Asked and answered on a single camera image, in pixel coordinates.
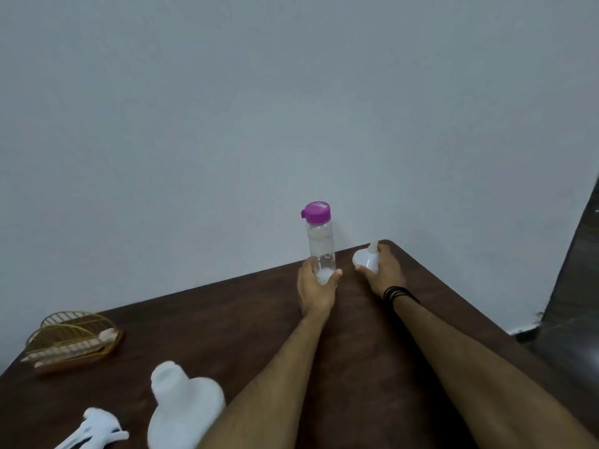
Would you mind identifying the person's left hand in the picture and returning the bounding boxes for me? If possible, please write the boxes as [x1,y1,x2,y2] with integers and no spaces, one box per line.
[296,257,343,317]

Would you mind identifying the person's right hand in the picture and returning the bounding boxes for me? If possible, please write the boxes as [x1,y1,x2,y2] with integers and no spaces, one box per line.
[355,243,406,297]

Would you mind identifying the white plastic funnel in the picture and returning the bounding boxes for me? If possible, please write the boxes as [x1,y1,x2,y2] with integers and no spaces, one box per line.
[352,241,381,275]

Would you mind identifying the clear water bottle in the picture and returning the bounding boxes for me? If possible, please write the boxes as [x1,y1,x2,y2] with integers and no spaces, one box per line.
[304,221,338,286]

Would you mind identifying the purple bottle cap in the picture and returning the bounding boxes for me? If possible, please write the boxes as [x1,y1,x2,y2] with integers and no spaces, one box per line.
[300,201,332,225]

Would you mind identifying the white spray bottle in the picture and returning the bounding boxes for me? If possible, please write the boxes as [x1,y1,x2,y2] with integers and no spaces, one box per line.
[147,360,227,449]

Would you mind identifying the white trigger sprayer head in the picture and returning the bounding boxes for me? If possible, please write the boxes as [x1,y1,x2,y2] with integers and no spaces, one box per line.
[54,407,130,449]

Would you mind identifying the person's left forearm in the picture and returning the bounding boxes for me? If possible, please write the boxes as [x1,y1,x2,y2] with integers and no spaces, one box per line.
[196,311,331,449]

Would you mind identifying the person's right forearm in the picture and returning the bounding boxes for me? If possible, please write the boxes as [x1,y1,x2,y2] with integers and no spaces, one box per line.
[392,296,599,449]

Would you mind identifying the dark wooden table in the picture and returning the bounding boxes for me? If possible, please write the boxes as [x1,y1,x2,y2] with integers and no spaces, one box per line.
[0,239,599,449]

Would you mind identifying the white paper napkins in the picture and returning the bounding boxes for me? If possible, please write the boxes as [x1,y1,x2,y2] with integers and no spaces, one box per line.
[22,327,118,363]

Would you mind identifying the black cord bracelets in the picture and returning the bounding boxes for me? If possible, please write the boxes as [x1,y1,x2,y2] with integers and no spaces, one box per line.
[382,286,421,308]

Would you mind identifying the gold wire napkin holder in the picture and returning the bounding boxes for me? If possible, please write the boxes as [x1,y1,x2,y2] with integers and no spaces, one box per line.
[20,311,125,375]

